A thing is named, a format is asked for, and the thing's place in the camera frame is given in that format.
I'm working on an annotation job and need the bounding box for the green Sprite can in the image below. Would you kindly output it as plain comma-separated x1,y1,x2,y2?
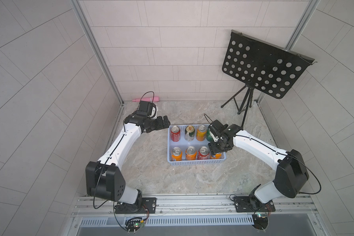
206,129,213,142

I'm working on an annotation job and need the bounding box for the orange Fanta can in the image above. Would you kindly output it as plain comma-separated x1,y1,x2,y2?
210,153,223,159

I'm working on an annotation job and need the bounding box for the orange yellow soda can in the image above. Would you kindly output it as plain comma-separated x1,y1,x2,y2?
196,125,207,142

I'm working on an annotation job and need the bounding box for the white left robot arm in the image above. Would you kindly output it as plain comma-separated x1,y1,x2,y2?
85,113,171,213

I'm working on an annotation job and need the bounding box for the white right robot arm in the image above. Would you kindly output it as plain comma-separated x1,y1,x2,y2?
208,120,312,213

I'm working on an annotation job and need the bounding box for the light blue plastic basket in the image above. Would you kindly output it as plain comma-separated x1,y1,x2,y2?
167,124,227,166

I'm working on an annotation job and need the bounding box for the red cola can back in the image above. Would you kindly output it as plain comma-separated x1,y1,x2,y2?
170,125,181,142

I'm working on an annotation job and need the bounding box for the red cola can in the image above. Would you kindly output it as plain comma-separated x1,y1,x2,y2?
170,125,181,142
197,146,210,160

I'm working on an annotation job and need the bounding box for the white green beer can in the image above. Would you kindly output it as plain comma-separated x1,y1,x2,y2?
184,125,195,142

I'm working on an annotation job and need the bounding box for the pink handheld microphone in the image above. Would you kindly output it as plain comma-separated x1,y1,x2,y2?
132,96,160,102

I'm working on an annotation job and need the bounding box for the red cola can front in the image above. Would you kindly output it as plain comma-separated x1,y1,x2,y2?
197,146,210,160

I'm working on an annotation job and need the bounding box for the orange can front left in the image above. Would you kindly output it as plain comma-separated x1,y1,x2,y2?
171,147,183,161

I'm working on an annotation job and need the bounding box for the orange can front middle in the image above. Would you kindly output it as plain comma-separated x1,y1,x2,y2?
185,146,197,161

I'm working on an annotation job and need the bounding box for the black perforated music stand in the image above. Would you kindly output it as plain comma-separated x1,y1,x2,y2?
222,30,315,114

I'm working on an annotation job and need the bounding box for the right circuit board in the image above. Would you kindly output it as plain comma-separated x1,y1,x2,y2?
252,214,269,232

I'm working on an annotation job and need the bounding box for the circuit board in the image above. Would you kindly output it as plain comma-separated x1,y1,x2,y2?
252,214,269,232
125,217,146,234

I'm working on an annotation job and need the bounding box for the left circuit board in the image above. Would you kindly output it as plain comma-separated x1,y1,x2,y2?
125,217,146,234

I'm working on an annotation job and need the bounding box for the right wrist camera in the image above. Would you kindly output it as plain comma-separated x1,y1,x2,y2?
208,120,228,142

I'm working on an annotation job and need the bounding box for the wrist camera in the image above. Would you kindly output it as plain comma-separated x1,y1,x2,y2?
136,101,157,118
208,120,228,142

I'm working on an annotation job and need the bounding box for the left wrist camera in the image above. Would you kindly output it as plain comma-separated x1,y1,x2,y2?
136,101,157,118

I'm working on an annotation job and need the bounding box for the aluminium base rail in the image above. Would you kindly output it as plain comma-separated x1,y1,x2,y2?
71,194,319,227

